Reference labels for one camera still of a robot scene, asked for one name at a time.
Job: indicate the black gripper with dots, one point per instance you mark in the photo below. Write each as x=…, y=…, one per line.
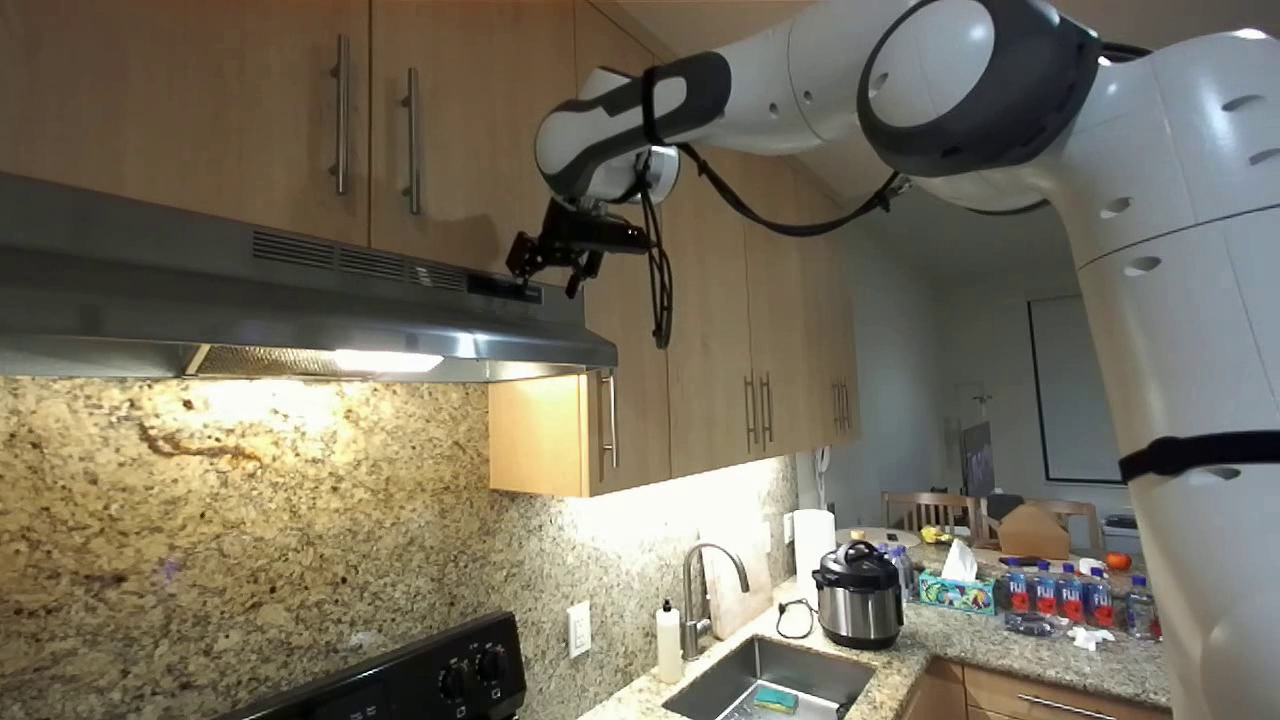
x=575, y=231

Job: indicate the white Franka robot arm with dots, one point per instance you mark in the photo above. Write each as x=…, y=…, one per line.
x=1175, y=264

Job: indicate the black stove control panel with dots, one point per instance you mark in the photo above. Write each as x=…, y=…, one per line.
x=426, y=681

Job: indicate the stainless steel range hood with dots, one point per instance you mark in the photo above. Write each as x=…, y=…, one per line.
x=203, y=294

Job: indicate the silver kitchen faucet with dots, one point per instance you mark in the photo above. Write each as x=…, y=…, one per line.
x=695, y=601

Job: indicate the white soap bottle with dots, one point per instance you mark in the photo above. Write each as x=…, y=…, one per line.
x=671, y=647

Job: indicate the wooden slatted chair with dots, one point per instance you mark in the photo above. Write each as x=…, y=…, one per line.
x=933, y=514

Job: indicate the stainless steel sink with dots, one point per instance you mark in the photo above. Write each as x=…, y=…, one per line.
x=775, y=666

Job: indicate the silver black pressure cooker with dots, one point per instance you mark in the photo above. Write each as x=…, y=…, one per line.
x=862, y=605

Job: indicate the yellow fruit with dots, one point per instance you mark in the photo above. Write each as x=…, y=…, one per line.
x=931, y=535

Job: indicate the green blue sponge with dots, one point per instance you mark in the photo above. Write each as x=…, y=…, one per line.
x=766, y=701

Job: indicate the teal tissue box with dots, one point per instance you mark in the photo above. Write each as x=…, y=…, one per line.
x=953, y=590

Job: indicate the brown rounded chair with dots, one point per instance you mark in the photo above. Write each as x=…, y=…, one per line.
x=1043, y=535

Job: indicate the water bottle blue red label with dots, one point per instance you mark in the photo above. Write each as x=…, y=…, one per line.
x=1098, y=601
x=1017, y=592
x=1140, y=610
x=1075, y=599
x=1046, y=592

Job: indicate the wooden base cabinet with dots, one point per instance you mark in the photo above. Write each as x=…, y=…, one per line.
x=1001, y=701

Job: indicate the orange capped bottle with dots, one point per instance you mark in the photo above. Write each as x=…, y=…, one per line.
x=1120, y=584

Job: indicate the white paper scrap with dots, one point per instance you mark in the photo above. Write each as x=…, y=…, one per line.
x=1088, y=637

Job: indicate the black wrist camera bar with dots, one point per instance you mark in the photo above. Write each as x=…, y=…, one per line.
x=626, y=239

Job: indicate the light wooden wall cabinet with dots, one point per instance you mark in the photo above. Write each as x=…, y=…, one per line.
x=722, y=345
x=161, y=95

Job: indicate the white wall outlet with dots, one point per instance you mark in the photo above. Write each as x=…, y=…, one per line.
x=583, y=628

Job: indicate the white wall board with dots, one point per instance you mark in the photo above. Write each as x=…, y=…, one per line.
x=1075, y=401

